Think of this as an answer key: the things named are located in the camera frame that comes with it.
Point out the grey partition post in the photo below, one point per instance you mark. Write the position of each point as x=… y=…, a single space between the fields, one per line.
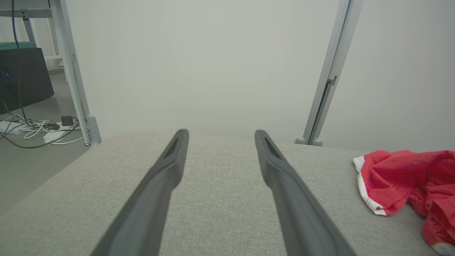
x=71 y=71
x=334 y=53

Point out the black power adapter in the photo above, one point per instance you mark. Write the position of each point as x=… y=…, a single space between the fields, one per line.
x=67 y=121

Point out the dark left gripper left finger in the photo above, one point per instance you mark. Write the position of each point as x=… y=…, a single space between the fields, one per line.
x=149 y=209

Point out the white power strip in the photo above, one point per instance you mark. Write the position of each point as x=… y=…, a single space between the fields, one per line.
x=9 y=127

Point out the white metal table frame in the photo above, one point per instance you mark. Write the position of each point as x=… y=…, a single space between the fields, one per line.
x=32 y=12

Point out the black box cabinet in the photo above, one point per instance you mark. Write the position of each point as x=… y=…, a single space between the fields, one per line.
x=25 y=78

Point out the red shorts with white stripe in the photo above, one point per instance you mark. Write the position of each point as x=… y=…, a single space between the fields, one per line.
x=391 y=174

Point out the teal flat box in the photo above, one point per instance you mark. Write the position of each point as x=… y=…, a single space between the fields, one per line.
x=17 y=45

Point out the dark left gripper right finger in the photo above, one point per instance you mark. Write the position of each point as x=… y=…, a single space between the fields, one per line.
x=298 y=213

